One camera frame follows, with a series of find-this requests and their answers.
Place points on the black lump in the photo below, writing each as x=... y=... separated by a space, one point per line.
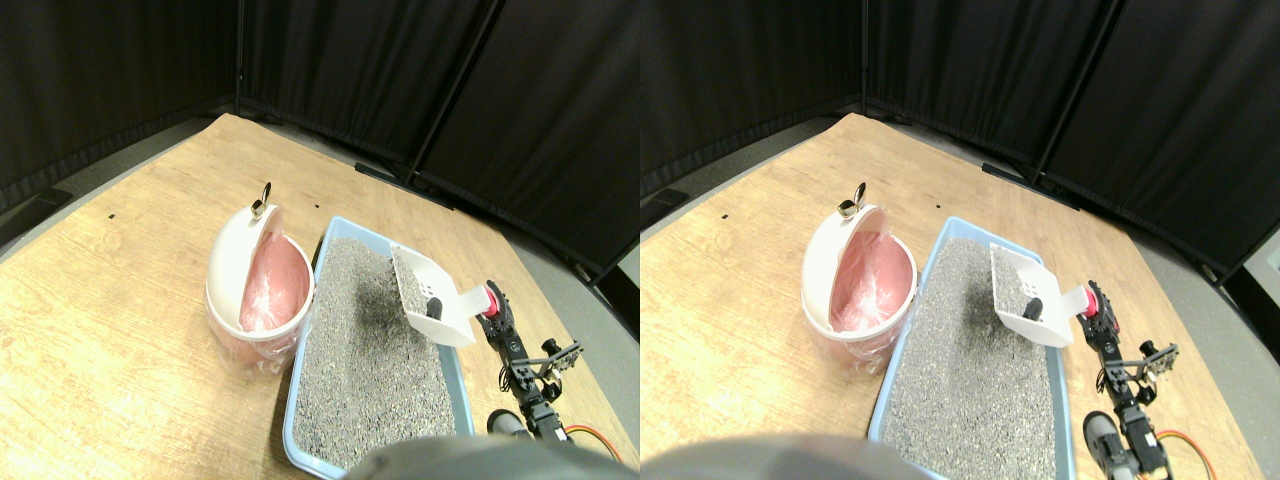
x=434 y=308
x=1032 y=309

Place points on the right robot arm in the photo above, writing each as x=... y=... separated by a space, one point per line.
x=545 y=415
x=1140 y=440

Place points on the black curtain stand foot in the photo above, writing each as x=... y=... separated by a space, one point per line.
x=40 y=205
x=400 y=183
x=1028 y=185
x=660 y=203

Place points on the blue litter tray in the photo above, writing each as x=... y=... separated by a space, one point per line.
x=950 y=400
x=350 y=400

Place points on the white shelf unit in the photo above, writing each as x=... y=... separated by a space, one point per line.
x=1268 y=260

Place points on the white bin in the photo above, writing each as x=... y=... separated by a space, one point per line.
x=230 y=270
x=828 y=270

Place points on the black bracket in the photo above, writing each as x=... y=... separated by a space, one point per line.
x=1155 y=360
x=558 y=358

